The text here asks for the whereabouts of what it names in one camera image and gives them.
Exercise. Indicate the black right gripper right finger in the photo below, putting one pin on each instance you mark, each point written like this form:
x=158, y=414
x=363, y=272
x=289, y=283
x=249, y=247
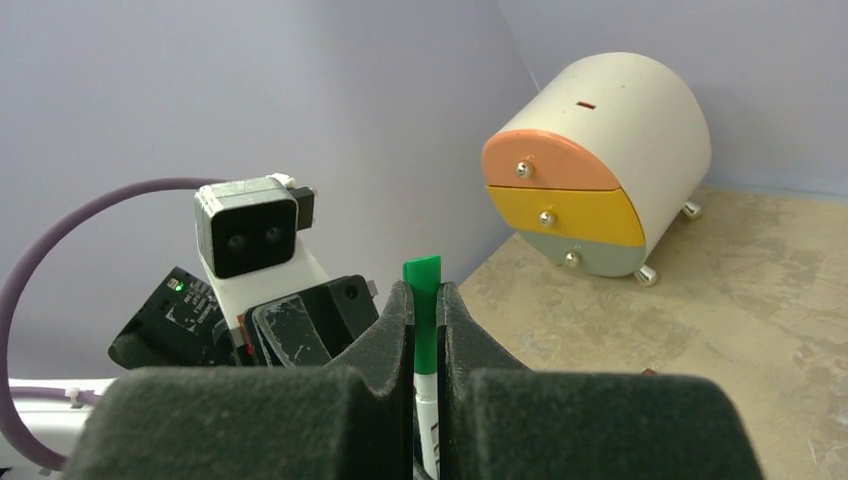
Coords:
x=500, y=419

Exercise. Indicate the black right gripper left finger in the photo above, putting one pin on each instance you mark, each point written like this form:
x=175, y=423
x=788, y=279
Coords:
x=350, y=419

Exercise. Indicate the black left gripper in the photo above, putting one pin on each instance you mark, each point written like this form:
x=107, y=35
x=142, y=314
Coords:
x=307, y=328

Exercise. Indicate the white pen magenta end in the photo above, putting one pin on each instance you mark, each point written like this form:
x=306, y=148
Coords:
x=426, y=398

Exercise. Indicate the green pen cap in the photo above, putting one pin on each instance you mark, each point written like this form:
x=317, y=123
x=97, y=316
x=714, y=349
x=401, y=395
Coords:
x=423, y=276

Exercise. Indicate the white round drawer cabinet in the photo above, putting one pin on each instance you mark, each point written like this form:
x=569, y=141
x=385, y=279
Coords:
x=596, y=167

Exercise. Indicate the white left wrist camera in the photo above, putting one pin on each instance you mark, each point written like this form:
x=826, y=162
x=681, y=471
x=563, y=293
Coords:
x=247, y=239

